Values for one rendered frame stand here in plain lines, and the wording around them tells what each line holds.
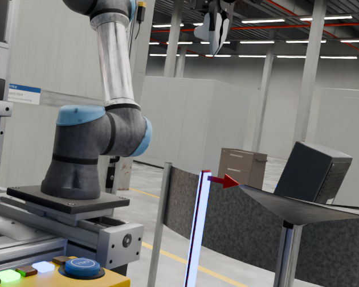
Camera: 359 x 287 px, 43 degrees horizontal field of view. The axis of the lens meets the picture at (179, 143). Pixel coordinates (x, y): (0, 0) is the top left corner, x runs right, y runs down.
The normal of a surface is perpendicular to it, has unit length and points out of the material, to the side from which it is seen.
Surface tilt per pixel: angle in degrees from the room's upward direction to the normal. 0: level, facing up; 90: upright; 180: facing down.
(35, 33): 90
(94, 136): 92
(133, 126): 66
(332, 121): 90
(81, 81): 89
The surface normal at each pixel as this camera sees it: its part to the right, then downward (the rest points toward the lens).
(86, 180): 0.66, -0.17
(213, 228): -0.72, -0.07
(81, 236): -0.51, -0.03
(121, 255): 0.85, 0.15
